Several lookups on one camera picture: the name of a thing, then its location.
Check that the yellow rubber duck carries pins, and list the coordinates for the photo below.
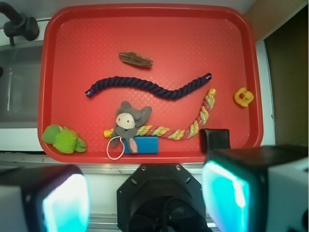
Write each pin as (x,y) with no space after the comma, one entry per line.
(243,97)

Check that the blue rectangular block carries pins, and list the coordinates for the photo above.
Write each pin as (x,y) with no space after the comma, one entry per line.
(142,145)

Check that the red plastic tray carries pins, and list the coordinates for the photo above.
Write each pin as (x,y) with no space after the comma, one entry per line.
(81,46)

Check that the green fuzzy plush toy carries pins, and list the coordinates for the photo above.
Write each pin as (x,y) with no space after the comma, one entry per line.
(64,139)

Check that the brown wood chip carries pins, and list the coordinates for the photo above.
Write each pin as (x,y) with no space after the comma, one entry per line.
(135,59)

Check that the black rectangular block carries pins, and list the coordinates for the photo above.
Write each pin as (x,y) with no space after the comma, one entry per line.
(212,139)

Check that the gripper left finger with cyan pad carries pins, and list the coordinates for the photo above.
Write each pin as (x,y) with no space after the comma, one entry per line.
(44,199)

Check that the grey plush bunny keychain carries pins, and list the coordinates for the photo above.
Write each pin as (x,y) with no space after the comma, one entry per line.
(127,122)

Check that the black sink faucet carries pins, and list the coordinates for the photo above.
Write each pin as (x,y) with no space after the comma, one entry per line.
(19,24)

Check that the stainless steel sink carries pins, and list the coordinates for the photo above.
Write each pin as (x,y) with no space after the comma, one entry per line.
(20,70)

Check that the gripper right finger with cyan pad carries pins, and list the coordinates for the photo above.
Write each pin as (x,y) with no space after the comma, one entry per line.
(260,189)

